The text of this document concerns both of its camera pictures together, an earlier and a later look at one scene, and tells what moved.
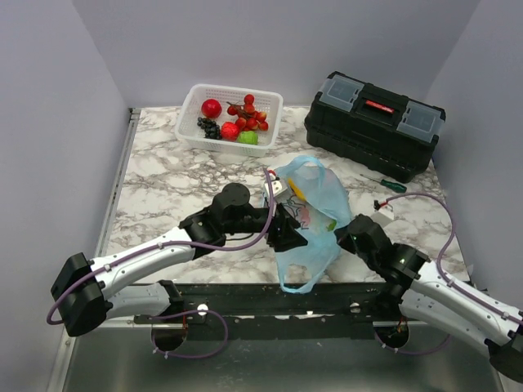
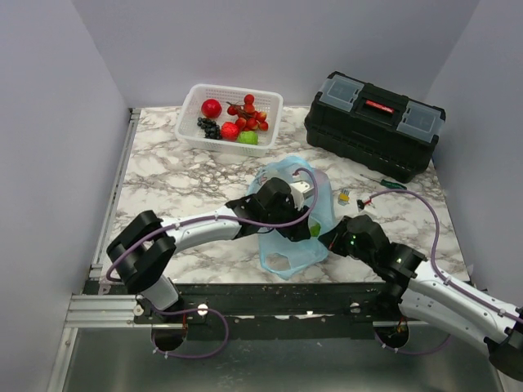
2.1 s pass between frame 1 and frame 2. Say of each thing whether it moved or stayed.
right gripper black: moved
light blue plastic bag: moved
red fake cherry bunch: stayed
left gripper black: moved
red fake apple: stayed
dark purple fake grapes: stayed
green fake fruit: stayed
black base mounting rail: stayed
